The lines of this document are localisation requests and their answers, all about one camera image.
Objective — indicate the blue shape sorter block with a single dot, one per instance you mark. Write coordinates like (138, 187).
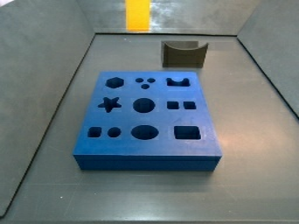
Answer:
(146, 124)

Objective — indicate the dark olive arch object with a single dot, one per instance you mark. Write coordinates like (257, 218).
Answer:
(182, 53)

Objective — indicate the yellow vertical stripe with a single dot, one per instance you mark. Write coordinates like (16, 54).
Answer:
(137, 13)

